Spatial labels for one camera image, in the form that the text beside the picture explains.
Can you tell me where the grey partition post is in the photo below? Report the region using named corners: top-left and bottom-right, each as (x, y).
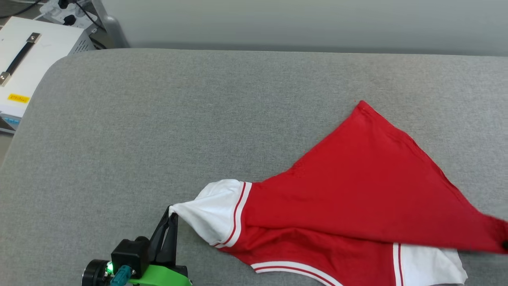
top-left (90, 0), bottom-right (130, 49)

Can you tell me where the white power strip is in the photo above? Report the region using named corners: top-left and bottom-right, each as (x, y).
top-left (39, 0), bottom-right (98, 30)

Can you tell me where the black strap handle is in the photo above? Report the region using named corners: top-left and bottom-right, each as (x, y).
top-left (0, 33), bottom-right (42, 87)

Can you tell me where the teal left cable connector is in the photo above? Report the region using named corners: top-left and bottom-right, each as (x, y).
top-left (110, 265), bottom-right (132, 286)

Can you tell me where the red and white garment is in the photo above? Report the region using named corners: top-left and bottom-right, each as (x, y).
top-left (169, 100), bottom-right (508, 286)

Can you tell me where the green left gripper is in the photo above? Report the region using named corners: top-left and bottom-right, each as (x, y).
top-left (128, 205), bottom-right (193, 286)

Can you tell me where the black power cable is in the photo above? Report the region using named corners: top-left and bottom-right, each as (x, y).
top-left (73, 1), bottom-right (107, 32)
top-left (0, 0), bottom-right (42, 19)

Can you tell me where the white metal equipment box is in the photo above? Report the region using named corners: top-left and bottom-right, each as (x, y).
top-left (0, 17), bottom-right (96, 134)

